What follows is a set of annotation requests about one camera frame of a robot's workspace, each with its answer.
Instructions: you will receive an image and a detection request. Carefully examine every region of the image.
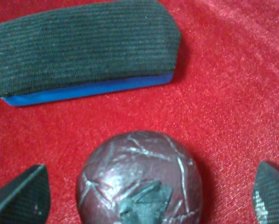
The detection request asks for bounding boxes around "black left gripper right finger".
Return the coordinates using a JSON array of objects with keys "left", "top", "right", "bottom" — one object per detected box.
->
[{"left": 252, "top": 161, "right": 279, "bottom": 224}]

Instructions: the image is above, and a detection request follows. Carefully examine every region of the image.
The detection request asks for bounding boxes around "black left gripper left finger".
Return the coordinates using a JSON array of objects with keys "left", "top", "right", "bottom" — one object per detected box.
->
[{"left": 0, "top": 164, "right": 50, "bottom": 224}]

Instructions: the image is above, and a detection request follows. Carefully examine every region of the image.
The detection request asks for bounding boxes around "dark foil-wrapped ball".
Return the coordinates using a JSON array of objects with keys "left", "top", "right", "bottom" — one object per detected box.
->
[{"left": 76, "top": 131, "right": 203, "bottom": 224}]

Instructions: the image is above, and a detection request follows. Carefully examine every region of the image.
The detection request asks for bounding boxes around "red tablecloth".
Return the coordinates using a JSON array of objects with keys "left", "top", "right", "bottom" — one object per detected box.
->
[{"left": 0, "top": 0, "right": 279, "bottom": 224}]

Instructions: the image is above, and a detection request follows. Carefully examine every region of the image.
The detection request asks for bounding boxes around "black and blue board eraser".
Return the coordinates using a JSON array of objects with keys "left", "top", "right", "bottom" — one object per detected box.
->
[{"left": 0, "top": 0, "right": 181, "bottom": 106}]

